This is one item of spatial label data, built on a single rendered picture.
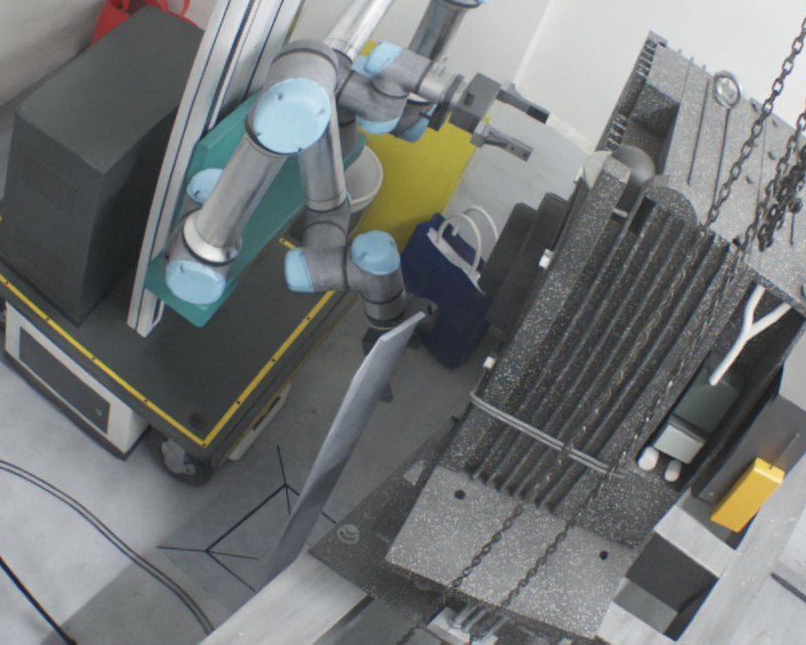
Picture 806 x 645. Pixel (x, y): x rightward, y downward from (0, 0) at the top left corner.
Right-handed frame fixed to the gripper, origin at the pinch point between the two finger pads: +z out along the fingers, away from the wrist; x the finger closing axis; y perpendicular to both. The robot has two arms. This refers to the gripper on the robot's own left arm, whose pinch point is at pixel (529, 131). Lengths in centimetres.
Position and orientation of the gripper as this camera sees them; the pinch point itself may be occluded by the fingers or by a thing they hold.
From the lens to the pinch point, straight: 234.7
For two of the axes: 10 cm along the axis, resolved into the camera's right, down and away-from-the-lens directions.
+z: 8.9, 4.6, -0.5
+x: 3.6, -6.2, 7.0
